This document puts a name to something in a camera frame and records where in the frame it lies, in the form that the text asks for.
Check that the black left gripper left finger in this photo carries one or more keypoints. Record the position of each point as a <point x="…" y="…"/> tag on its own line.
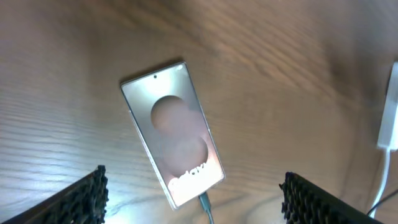
<point x="83" y="202"/>

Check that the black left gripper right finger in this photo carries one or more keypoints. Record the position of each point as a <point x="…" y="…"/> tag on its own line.
<point x="306" y="203"/>

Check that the white power strip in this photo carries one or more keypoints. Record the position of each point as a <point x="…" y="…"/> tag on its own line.
<point x="387" y="138"/>

